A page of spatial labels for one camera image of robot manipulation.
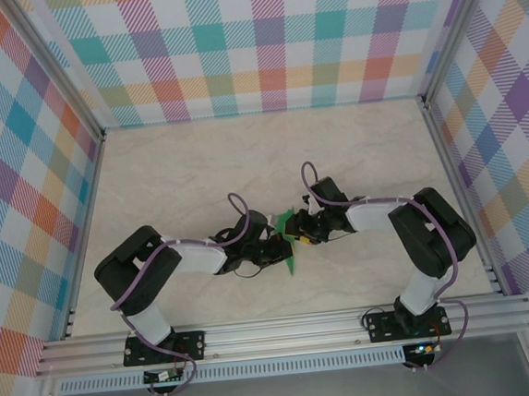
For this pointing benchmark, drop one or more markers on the left circuit board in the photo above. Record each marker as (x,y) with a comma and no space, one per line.
(162,376)

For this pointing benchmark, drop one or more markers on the aluminium frame post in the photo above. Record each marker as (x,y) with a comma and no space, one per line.
(56,63)
(456,28)

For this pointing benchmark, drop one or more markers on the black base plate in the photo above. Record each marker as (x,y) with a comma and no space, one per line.
(382,326)
(189,346)

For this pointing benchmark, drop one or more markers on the circuit board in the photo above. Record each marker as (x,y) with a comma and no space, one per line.
(162,376)
(421,349)

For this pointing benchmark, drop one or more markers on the green paper sheet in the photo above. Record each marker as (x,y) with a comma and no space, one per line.
(286,224)

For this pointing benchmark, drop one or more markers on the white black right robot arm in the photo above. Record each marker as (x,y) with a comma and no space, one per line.
(430,243)

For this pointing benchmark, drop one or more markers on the long aluminium base rail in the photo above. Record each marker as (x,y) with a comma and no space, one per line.
(281,335)

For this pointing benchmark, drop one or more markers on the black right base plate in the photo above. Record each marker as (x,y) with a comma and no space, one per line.
(382,326)

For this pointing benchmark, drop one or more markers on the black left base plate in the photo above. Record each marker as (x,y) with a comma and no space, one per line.
(189,346)

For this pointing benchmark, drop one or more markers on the right circuit board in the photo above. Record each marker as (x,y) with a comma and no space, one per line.
(421,349)

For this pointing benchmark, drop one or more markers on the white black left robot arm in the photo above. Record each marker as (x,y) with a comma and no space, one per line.
(159,267)

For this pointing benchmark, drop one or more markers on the aluminium side rail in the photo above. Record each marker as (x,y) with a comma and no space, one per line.
(91,199)
(451,168)

